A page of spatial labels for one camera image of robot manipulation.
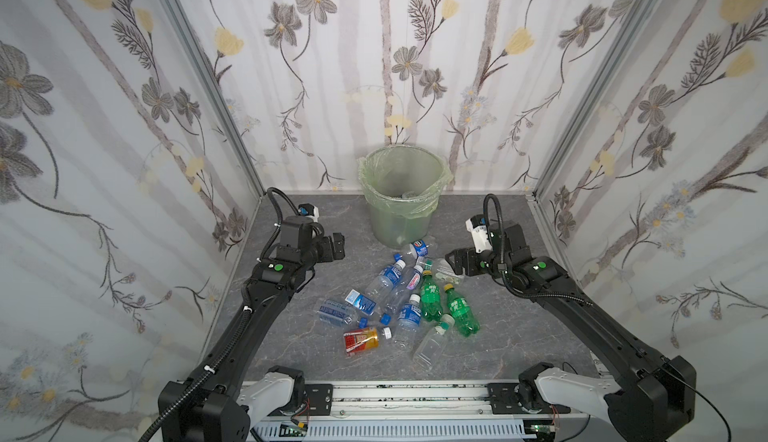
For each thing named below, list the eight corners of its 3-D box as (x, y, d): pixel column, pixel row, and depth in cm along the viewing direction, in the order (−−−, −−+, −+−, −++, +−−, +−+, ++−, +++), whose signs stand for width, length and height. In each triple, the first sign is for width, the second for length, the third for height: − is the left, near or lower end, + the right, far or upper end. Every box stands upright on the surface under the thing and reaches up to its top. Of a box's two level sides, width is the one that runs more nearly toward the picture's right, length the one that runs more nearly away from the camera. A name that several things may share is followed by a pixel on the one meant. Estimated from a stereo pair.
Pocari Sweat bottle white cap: (393, 347, 84) (393, 341, 79) (402, 298, 93) (403, 290, 89) (416, 352, 83) (417, 346, 79) (422, 301, 93) (424, 294, 88)
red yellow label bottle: (346, 355, 82) (345, 351, 78) (344, 337, 85) (342, 332, 81) (380, 347, 83) (380, 342, 80) (377, 330, 86) (377, 324, 83)
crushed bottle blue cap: (318, 322, 89) (314, 314, 84) (325, 305, 92) (322, 297, 88) (364, 336, 86) (362, 329, 82) (370, 318, 90) (369, 310, 85)
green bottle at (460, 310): (463, 340, 85) (467, 334, 81) (437, 294, 94) (440, 287, 90) (478, 333, 87) (483, 326, 83) (452, 288, 95) (454, 281, 92)
